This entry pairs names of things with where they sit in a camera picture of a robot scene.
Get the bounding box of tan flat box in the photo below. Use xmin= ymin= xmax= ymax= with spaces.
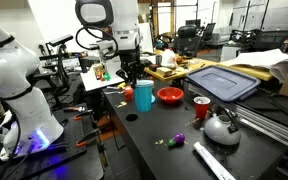
xmin=156 ymin=66 xmax=174 ymax=78

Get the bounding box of white tube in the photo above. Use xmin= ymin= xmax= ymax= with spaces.
xmin=192 ymin=141 xmax=237 ymax=180

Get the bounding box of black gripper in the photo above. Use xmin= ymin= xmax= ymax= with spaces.
xmin=116 ymin=49 xmax=148 ymax=88

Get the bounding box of teal blue plastic cup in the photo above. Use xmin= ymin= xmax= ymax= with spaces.
xmin=133 ymin=84 xmax=153 ymax=113

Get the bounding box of white foam board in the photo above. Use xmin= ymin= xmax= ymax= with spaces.
xmin=80 ymin=61 xmax=125 ymax=93

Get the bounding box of dark blue bin lid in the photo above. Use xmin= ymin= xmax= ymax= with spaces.
xmin=185 ymin=65 xmax=262 ymax=103

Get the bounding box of silver kettle black handle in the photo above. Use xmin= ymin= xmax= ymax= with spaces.
xmin=203 ymin=105 xmax=242 ymax=146

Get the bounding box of red plastic party cup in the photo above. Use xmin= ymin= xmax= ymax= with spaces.
xmin=193 ymin=96 xmax=212 ymax=120

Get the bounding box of silver fork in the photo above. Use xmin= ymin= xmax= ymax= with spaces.
xmin=104 ymin=89 xmax=126 ymax=96

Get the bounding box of black orange bar clamp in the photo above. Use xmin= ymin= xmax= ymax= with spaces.
xmin=75 ymin=128 xmax=102 ymax=149
xmin=73 ymin=113 xmax=93 ymax=122

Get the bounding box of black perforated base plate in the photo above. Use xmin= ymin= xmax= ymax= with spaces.
xmin=0 ymin=103 xmax=105 ymax=180

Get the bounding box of red bowl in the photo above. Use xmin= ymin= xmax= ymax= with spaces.
xmin=156 ymin=86 xmax=185 ymax=105

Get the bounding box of black camera on stand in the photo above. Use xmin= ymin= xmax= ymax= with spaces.
xmin=38 ymin=33 xmax=75 ymax=98

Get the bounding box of white paper pile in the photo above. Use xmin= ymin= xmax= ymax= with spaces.
xmin=228 ymin=48 xmax=288 ymax=83

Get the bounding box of wooden board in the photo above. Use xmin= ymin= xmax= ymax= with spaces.
xmin=218 ymin=59 xmax=274 ymax=82

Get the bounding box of purple toy eggplant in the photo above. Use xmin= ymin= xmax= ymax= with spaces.
xmin=167 ymin=132 xmax=186 ymax=148

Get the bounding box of silver headed orange clamp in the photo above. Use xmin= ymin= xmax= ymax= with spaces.
xmin=62 ymin=105 xmax=88 ymax=114

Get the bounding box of wooden table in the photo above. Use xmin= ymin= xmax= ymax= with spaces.
xmin=143 ymin=58 xmax=218 ymax=83

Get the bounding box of black office chair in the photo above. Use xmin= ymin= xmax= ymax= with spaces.
xmin=173 ymin=24 xmax=205 ymax=58
xmin=202 ymin=22 xmax=217 ymax=43

